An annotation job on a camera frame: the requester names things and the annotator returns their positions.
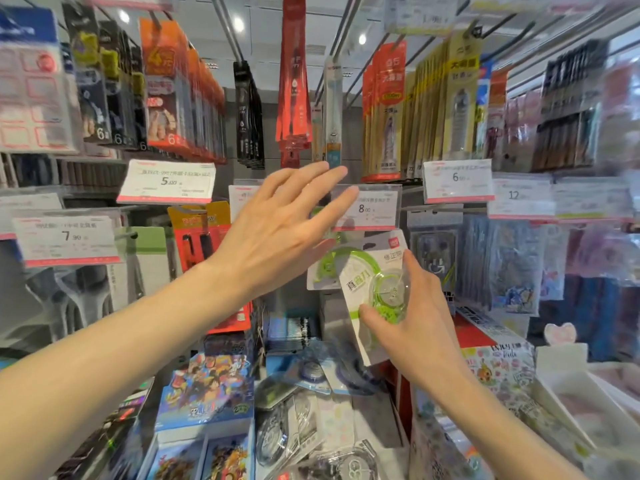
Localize person's right hand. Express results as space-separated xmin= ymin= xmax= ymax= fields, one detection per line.
xmin=359 ymin=249 xmax=473 ymax=395

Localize person's left hand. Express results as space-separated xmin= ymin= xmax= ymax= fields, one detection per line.
xmin=209 ymin=161 xmax=360 ymax=301

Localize person's left forearm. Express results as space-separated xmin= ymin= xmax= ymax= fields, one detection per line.
xmin=0 ymin=254 xmax=261 ymax=475

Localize orange pen set packages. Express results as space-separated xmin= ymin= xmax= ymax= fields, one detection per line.
xmin=167 ymin=200 xmax=253 ymax=335

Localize white price tag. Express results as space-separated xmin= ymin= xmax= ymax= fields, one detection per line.
xmin=228 ymin=179 xmax=266 ymax=223
xmin=12 ymin=209 xmax=123 ymax=268
xmin=116 ymin=159 xmax=217 ymax=205
xmin=487 ymin=174 xmax=557 ymax=221
xmin=0 ymin=192 xmax=65 ymax=241
xmin=422 ymin=158 xmax=496 ymax=205
xmin=552 ymin=177 xmax=636 ymax=223
xmin=329 ymin=183 xmax=403 ymax=233
xmin=383 ymin=0 xmax=459 ymax=37

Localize red cardboard box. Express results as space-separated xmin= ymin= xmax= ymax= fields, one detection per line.
xmin=395 ymin=309 xmax=499 ymax=435

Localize clear blister compass package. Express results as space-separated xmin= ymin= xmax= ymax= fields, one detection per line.
xmin=405 ymin=207 xmax=463 ymax=295

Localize stack of blue striped packets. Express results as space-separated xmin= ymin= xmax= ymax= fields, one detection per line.
xmin=265 ymin=314 xmax=321 ymax=353

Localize scissors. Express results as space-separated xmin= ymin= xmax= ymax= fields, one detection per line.
xmin=112 ymin=225 xmax=171 ymax=301

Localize row of blue stationery packs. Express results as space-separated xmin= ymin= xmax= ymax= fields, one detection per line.
xmin=459 ymin=217 xmax=571 ymax=315

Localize pink heart figure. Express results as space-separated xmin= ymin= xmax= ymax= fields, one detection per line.
xmin=543 ymin=322 xmax=579 ymax=347

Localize pink purple stationery packs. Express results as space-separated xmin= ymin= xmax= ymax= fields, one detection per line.
xmin=565 ymin=222 xmax=640 ymax=361

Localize clear packs of grey scissors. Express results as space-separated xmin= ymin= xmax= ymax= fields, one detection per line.
xmin=25 ymin=264 xmax=131 ymax=341

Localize black holographic card box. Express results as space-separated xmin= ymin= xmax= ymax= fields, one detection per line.
xmin=49 ymin=377 xmax=156 ymax=480

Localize white red label sticker packs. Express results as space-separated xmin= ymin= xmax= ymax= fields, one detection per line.
xmin=0 ymin=7 xmax=76 ymax=155

